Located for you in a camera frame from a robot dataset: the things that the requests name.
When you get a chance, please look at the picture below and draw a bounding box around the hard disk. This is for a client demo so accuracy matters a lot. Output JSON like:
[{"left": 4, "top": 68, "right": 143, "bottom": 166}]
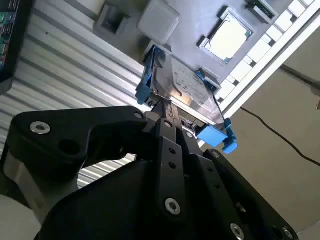
[{"left": 135, "top": 44, "right": 238, "bottom": 155}]

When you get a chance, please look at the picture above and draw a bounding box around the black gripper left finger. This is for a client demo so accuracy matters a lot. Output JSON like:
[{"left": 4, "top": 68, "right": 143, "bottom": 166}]
[{"left": 3, "top": 102, "right": 188, "bottom": 225}]

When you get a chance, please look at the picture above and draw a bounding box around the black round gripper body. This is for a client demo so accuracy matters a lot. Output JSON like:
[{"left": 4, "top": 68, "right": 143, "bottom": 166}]
[{"left": 34, "top": 159, "right": 227, "bottom": 240}]

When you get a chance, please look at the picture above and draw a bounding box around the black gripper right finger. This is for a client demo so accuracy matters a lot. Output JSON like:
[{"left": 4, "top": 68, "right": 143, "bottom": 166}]
[{"left": 166, "top": 106, "right": 300, "bottom": 240}]

